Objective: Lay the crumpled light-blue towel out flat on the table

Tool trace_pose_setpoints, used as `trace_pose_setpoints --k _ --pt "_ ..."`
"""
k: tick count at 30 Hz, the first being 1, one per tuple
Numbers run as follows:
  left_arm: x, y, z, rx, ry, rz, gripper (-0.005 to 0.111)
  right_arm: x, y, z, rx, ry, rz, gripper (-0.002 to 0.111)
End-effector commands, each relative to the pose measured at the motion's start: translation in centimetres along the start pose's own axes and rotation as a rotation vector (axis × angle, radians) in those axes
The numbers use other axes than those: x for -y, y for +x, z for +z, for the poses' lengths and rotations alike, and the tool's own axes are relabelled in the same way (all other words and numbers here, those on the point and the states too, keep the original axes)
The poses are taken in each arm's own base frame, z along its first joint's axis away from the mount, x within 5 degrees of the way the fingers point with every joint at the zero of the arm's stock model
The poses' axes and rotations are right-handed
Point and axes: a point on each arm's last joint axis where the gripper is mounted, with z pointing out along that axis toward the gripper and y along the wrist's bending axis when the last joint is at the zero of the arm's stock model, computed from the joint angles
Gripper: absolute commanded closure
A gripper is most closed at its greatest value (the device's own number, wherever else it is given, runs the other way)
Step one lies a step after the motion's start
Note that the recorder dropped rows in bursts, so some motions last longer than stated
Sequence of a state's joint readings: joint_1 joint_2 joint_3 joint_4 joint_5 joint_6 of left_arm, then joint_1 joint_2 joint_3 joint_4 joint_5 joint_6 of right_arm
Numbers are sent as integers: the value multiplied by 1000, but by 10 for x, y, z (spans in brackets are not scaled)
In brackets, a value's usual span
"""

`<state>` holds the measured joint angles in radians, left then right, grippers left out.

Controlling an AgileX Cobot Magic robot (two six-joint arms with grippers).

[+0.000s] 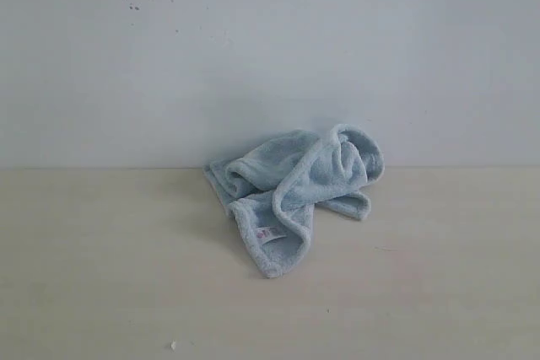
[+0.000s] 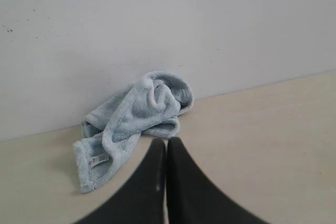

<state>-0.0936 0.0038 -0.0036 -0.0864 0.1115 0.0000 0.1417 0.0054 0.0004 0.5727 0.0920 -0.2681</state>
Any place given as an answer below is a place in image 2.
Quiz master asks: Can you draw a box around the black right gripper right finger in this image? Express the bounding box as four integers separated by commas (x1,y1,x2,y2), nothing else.
166,137,266,223

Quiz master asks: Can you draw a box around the light blue fluffy towel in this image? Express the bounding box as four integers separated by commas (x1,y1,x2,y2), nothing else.
73,71,194,194

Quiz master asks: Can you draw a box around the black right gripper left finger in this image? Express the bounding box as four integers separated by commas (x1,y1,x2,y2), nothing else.
77,140,166,224

